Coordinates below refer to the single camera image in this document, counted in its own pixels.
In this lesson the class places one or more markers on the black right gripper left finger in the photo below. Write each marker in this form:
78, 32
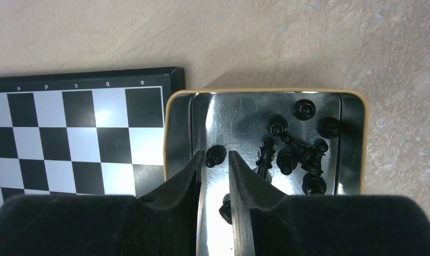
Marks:
161, 222

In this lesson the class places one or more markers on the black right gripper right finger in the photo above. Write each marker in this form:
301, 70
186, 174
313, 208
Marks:
267, 221

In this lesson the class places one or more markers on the black chess king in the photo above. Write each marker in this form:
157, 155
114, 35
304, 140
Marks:
264, 162

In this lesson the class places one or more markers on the yellow tin with black pieces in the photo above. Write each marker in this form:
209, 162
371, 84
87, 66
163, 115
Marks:
303, 142

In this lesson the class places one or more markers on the black pawn near finger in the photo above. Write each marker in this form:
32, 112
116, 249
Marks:
215, 155

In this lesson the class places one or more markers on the black pawn centre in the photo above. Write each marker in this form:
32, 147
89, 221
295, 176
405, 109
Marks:
277, 126

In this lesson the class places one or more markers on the black white chessboard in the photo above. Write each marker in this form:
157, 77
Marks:
97, 133

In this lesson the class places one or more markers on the black pawn right edge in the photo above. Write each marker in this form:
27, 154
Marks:
329, 128

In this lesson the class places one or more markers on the black pawn upright top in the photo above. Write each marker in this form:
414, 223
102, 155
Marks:
304, 109

